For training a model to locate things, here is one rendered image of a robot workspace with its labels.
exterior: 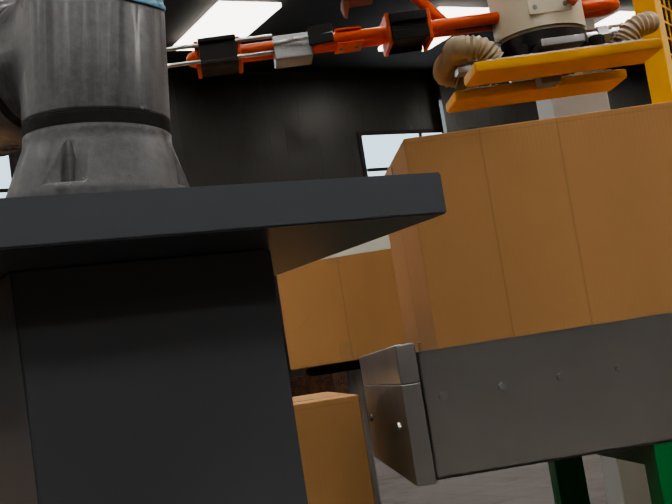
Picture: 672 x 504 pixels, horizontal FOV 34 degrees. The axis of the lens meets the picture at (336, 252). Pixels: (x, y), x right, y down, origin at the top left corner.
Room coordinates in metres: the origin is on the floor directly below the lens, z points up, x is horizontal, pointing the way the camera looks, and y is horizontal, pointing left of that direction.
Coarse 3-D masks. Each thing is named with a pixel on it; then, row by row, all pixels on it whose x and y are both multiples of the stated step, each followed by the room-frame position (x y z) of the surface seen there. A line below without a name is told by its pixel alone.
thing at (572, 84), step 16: (528, 80) 2.10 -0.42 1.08; (576, 80) 2.09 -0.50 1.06; (592, 80) 2.10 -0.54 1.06; (608, 80) 2.10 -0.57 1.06; (464, 96) 2.07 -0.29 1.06; (480, 96) 2.08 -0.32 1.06; (496, 96) 2.09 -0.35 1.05; (512, 96) 2.11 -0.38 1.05; (528, 96) 2.13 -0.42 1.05; (544, 96) 2.15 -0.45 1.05; (560, 96) 2.18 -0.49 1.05; (448, 112) 2.16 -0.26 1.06
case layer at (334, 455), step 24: (312, 408) 1.81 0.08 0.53; (336, 408) 1.82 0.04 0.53; (360, 408) 1.82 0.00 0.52; (312, 432) 1.81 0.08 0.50; (336, 432) 1.81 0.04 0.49; (360, 432) 1.82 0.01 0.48; (312, 456) 1.81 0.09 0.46; (336, 456) 1.81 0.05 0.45; (360, 456) 1.82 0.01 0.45; (312, 480) 1.81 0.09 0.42; (336, 480) 1.81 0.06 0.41; (360, 480) 1.82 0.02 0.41
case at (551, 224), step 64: (512, 128) 1.84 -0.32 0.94; (576, 128) 1.85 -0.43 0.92; (640, 128) 1.85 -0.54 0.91; (448, 192) 1.83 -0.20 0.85; (512, 192) 1.84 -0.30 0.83; (576, 192) 1.84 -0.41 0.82; (640, 192) 1.85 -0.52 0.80; (448, 256) 1.83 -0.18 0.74; (512, 256) 1.83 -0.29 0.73; (576, 256) 1.84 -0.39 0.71; (640, 256) 1.85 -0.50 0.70; (448, 320) 1.83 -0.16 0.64; (512, 320) 1.83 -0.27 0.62; (576, 320) 1.84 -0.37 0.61
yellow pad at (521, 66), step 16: (528, 48) 1.94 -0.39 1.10; (576, 48) 1.91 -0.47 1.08; (592, 48) 1.90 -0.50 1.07; (608, 48) 1.90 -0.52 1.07; (624, 48) 1.91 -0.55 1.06; (640, 48) 1.91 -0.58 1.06; (656, 48) 1.91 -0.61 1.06; (480, 64) 1.88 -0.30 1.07; (496, 64) 1.88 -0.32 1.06; (512, 64) 1.89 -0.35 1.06; (528, 64) 1.89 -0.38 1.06; (544, 64) 1.90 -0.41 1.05; (560, 64) 1.92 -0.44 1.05; (576, 64) 1.94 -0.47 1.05; (592, 64) 1.95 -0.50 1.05; (608, 64) 1.97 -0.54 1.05; (624, 64) 1.99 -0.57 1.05; (464, 80) 1.97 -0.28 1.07; (480, 80) 1.94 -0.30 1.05; (496, 80) 1.96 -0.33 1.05; (512, 80) 1.98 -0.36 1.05
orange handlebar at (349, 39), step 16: (576, 0) 1.95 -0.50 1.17; (592, 0) 2.02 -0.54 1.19; (608, 0) 2.02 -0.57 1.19; (464, 16) 2.00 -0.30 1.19; (480, 16) 2.00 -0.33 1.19; (496, 16) 2.00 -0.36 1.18; (592, 16) 2.07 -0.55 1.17; (336, 32) 1.98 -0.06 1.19; (352, 32) 1.98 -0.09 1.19; (368, 32) 1.98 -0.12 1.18; (384, 32) 1.98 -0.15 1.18; (448, 32) 2.04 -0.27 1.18; (464, 32) 2.04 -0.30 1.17; (240, 48) 1.96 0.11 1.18; (256, 48) 1.96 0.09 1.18; (272, 48) 1.97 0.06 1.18; (320, 48) 2.01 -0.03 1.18; (336, 48) 2.00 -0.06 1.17; (352, 48) 2.01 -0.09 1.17
